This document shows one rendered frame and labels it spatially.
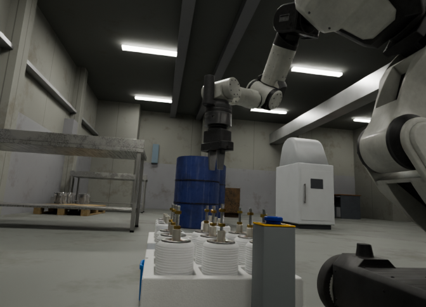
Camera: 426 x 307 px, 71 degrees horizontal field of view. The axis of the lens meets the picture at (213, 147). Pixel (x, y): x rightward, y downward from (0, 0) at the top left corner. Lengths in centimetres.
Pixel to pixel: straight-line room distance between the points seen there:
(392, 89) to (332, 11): 29
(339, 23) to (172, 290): 85
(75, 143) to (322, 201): 369
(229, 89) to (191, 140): 1020
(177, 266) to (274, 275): 24
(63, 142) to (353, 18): 296
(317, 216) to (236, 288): 435
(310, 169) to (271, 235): 444
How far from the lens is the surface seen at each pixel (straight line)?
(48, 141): 348
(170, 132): 1113
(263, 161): 1160
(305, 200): 493
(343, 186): 1298
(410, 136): 86
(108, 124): 1055
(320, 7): 101
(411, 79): 97
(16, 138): 359
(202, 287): 76
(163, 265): 78
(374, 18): 101
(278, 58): 116
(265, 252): 64
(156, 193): 1085
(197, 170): 389
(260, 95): 116
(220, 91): 95
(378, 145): 89
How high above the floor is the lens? 36
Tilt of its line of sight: 10 degrees up
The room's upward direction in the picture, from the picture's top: 3 degrees clockwise
